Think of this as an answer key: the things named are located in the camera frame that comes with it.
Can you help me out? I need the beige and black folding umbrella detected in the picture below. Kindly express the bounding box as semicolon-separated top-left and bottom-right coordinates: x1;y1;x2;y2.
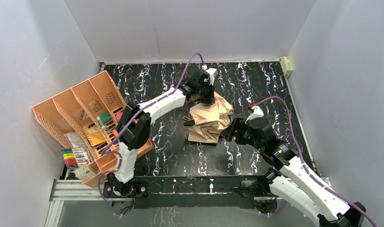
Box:
183;92;234;144

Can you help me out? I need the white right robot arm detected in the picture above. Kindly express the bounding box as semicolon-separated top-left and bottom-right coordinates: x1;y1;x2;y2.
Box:
221;118;366;227

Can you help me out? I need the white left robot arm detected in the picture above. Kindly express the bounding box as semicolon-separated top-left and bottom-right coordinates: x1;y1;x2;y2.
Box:
107;68;218;196

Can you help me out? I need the white green box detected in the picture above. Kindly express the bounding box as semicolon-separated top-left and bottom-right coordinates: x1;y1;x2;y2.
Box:
279;56;294;77

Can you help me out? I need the pink eraser block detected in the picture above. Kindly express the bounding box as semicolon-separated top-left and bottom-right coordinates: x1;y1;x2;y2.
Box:
115;112;123;121

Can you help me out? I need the green eraser block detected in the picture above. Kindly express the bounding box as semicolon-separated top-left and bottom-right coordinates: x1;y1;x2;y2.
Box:
100;113;111;124

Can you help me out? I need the glue stick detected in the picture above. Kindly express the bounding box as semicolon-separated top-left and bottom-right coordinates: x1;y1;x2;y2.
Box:
96;116;105;129

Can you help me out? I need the orange plastic desk organizer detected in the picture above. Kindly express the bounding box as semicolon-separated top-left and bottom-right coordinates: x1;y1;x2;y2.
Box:
32;70;154;189

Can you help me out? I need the yellow spiral notebook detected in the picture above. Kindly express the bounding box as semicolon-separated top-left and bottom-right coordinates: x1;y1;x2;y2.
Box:
83;125;105;147

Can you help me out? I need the small white red box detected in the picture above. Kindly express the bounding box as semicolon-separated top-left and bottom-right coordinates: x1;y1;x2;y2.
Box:
74;165;97;182

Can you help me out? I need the coloured marker set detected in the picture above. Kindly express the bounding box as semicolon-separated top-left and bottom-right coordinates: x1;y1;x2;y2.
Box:
61;147;94;169

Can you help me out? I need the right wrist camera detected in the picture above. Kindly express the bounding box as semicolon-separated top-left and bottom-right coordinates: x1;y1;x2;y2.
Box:
246;105;264;121

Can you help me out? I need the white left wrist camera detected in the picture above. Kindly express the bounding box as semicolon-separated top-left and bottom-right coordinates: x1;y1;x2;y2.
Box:
201;64;218;86

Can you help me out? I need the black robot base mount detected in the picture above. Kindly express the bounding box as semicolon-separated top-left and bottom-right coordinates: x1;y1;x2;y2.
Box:
102;174;278;213

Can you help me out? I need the aluminium frame rail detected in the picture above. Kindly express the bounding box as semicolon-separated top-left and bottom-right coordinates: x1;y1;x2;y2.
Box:
44;177;345;227

